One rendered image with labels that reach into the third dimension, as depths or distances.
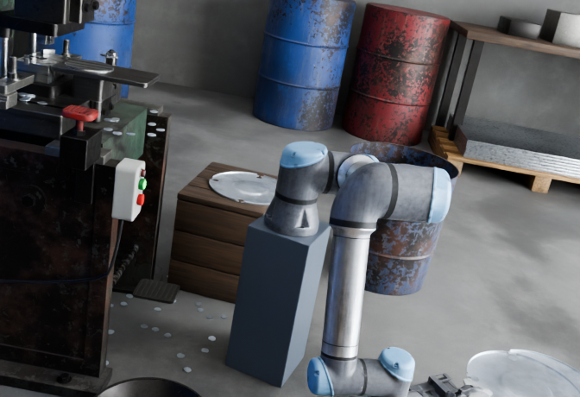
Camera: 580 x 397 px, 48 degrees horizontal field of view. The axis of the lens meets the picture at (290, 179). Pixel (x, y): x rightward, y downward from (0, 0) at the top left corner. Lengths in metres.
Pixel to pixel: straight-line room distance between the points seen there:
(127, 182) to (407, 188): 0.64
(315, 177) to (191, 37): 3.53
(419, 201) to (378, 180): 0.10
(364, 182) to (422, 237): 1.17
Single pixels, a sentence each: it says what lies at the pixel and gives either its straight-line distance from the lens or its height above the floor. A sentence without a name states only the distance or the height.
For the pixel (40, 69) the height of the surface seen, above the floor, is 0.77.
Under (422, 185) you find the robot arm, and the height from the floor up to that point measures 0.76.
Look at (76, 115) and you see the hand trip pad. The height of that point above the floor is 0.76.
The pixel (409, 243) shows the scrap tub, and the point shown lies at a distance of 2.44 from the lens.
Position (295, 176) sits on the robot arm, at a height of 0.61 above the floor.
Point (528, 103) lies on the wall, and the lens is 5.29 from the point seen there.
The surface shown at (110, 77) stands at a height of 0.78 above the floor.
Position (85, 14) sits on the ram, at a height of 0.92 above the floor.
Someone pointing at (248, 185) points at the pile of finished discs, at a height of 0.36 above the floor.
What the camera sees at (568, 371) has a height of 0.24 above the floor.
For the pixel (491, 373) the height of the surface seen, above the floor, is 0.25.
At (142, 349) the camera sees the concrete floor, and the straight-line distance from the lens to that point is 2.01.
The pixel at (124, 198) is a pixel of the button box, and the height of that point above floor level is 0.55.
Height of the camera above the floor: 1.17
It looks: 20 degrees down
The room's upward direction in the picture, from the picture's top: 10 degrees clockwise
